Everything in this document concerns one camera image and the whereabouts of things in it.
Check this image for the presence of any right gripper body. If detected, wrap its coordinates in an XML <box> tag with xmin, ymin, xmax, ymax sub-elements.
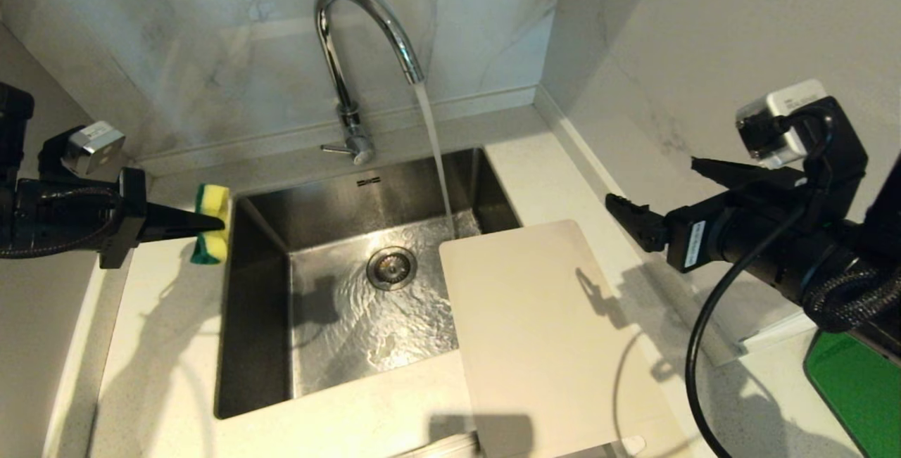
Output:
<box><xmin>664</xmin><ymin>186</ymin><xmax>812</xmax><ymax>284</ymax></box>

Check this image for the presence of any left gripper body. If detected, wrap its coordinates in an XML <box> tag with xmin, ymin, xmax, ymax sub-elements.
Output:
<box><xmin>13</xmin><ymin>167</ymin><xmax>149</xmax><ymax>269</ymax></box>

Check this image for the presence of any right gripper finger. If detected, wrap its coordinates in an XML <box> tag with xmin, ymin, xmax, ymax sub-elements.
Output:
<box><xmin>690</xmin><ymin>155</ymin><xmax>807</xmax><ymax>191</ymax></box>
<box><xmin>605</xmin><ymin>193</ymin><xmax>669</xmax><ymax>254</ymax></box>

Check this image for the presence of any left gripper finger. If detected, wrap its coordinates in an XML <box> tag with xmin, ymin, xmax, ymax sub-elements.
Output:
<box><xmin>138</xmin><ymin>203</ymin><xmax>227</xmax><ymax>245</ymax></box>

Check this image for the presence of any yellow and green sponge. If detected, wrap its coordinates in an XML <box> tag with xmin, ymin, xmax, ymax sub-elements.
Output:
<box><xmin>189</xmin><ymin>184</ymin><xmax>232</xmax><ymax>266</ymax></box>

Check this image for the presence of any white plastic cutting board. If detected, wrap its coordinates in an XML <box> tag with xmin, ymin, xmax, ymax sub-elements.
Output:
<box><xmin>438</xmin><ymin>219</ymin><xmax>688</xmax><ymax>458</ymax></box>

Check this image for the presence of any chrome gooseneck faucet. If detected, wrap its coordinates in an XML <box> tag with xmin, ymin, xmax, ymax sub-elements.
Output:
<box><xmin>314</xmin><ymin>0</ymin><xmax>427</xmax><ymax>166</ymax></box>

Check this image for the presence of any stainless steel sink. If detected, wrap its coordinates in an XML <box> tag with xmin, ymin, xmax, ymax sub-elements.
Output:
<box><xmin>214</xmin><ymin>147</ymin><xmax>524</xmax><ymax>421</ymax></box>

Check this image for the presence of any green mat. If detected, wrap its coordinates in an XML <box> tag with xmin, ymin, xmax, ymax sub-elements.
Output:
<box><xmin>803</xmin><ymin>329</ymin><xmax>901</xmax><ymax>458</ymax></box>

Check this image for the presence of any round metal sink drain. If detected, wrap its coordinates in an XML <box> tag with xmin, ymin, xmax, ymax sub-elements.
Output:
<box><xmin>366</xmin><ymin>246</ymin><xmax>418</xmax><ymax>292</ymax></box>

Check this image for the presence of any running water stream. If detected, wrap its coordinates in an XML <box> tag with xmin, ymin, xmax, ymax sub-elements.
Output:
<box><xmin>414</xmin><ymin>82</ymin><xmax>457</xmax><ymax>239</ymax></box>

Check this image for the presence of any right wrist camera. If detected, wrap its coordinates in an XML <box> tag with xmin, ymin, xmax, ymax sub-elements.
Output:
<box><xmin>735</xmin><ymin>79</ymin><xmax>869</xmax><ymax>186</ymax></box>

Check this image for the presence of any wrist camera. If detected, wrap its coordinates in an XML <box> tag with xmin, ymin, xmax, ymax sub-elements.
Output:
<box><xmin>38</xmin><ymin>120</ymin><xmax>127</xmax><ymax>179</ymax></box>
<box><xmin>735</xmin><ymin>79</ymin><xmax>869</xmax><ymax>186</ymax></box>

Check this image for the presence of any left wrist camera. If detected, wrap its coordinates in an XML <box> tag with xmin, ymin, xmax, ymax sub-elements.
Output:
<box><xmin>38</xmin><ymin>120</ymin><xmax>127</xmax><ymax>179</ymax></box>

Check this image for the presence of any black cable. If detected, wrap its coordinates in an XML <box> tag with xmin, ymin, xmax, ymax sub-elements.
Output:
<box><xmin>686</xmin><ymin>199</ymin><xmax>812</xmax><ymax>458</ymax></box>

